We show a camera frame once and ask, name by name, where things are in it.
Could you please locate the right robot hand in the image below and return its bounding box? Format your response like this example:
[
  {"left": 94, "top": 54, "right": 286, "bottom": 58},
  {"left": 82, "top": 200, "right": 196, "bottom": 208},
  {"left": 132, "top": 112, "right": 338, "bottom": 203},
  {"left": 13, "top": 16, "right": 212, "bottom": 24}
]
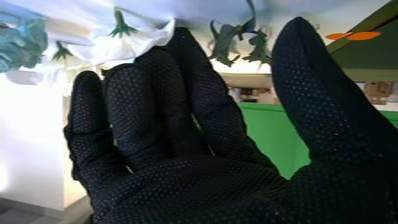
[{"left": 62, "top": 16, "right": 398, "bottom": 224}]

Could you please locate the white sheet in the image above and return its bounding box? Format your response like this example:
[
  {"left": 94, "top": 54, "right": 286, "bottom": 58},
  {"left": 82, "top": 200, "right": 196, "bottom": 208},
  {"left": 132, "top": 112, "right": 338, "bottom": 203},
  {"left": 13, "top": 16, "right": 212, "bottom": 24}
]
[{"left": 0, "top": 0, "right": 395, "bottom": 75}]

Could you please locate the white flower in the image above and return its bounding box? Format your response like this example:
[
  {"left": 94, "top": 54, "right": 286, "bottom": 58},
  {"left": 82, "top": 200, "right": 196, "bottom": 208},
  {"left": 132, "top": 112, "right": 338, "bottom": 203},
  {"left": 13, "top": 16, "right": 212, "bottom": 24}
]
[
  {"left": 87, "top": 7, "right": 178, "bottom": 69},
  {"left": 6, "top": 39, "right": 103, "bottom": 96}
]

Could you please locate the blue flower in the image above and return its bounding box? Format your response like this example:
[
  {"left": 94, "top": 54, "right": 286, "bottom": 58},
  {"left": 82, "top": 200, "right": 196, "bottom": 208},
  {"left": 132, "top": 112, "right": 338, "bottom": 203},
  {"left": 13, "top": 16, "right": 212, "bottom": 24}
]
[{"left": 0, "top": 13, "right": 50, "bottom": 74}]

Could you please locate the green sprig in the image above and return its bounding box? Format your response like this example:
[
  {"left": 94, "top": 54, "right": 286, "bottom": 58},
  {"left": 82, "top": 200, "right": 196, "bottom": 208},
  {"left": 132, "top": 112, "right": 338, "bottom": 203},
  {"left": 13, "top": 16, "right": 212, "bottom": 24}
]
[{"left": 206, "top": 0, "right": 276, "bottom": 68}]

